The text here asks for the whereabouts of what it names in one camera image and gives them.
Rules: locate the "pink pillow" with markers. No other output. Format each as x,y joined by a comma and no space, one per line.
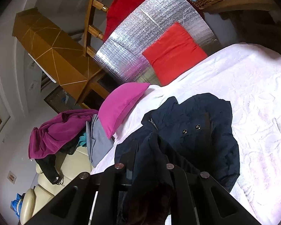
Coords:
118,104

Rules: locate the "white bed sheet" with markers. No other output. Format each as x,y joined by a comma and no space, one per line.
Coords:
249,77

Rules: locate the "teal garment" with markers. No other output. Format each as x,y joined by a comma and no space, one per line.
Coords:
82,140

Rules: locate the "red pillow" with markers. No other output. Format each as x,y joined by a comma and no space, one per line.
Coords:
174,53

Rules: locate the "silver foil insulation sheet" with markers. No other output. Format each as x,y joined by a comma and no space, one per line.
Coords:
121,54

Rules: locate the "brown wooden cabinet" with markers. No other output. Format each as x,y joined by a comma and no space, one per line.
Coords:
57,54

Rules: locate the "magenta garment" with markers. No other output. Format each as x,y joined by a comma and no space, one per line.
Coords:
52,135

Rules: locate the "navy blue puffer jacket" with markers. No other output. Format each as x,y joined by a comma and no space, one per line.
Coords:
195,135

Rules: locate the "grey folded garment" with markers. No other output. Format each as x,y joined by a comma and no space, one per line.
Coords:
98,144

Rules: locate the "black garment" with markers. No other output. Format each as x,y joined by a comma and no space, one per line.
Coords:
50,166

